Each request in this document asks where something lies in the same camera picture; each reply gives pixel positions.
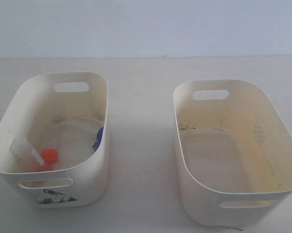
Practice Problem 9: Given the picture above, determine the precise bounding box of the orange-capped tube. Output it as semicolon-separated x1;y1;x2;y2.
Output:
40;125;59;164

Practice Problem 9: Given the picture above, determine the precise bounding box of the cream plastic bin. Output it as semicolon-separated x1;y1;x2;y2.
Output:
0;72;110;208
173;80;292;226

